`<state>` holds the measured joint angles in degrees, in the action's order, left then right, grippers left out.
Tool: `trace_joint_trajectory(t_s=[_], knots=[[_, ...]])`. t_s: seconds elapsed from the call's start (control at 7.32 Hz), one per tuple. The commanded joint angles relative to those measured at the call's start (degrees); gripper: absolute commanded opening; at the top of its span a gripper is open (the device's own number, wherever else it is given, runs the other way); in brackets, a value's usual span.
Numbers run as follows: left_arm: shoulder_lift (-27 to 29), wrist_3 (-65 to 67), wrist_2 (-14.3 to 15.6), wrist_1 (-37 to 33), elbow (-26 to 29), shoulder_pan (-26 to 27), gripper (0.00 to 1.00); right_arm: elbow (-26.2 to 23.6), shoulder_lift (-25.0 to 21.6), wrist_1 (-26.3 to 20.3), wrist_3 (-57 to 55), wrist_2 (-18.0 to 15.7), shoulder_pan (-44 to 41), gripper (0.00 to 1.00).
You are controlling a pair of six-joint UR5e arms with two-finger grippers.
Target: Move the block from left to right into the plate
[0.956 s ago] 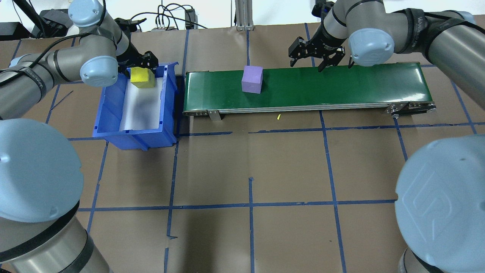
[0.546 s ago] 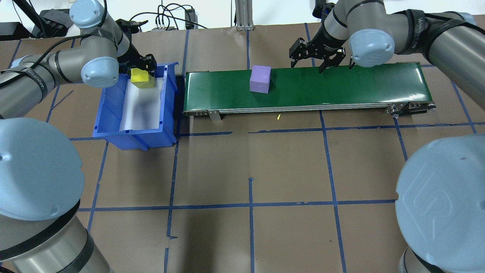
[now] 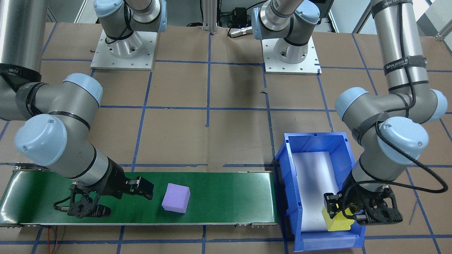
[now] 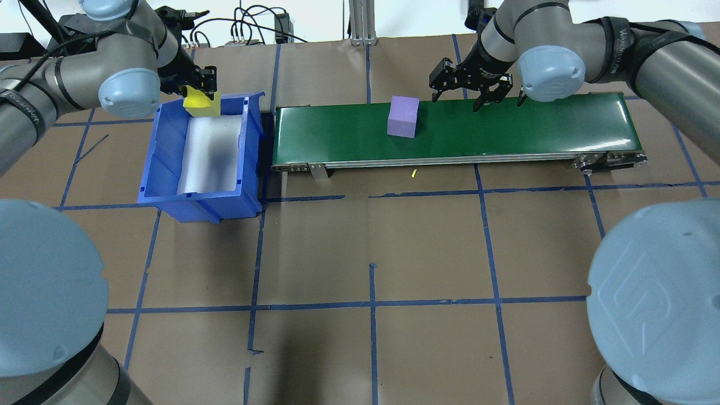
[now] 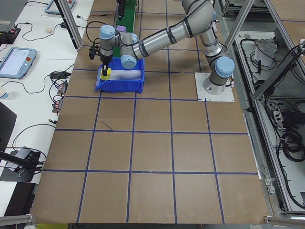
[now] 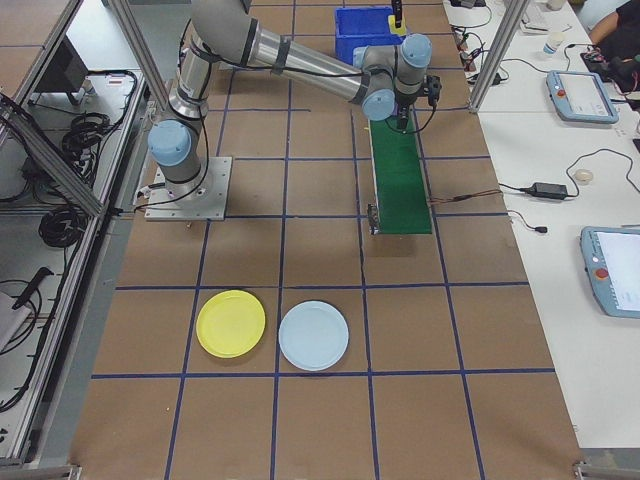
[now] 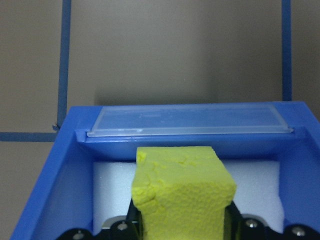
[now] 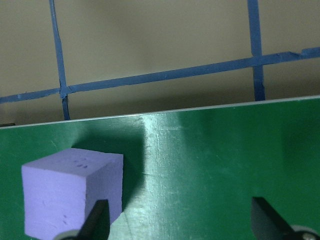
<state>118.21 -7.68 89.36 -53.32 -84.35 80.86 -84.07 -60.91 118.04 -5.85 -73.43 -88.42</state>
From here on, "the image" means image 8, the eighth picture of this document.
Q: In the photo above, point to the purple foam block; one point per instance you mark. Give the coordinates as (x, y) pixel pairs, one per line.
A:
(55, 187)

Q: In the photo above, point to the green conveyor belt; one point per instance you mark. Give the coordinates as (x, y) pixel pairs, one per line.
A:
(212, 162)

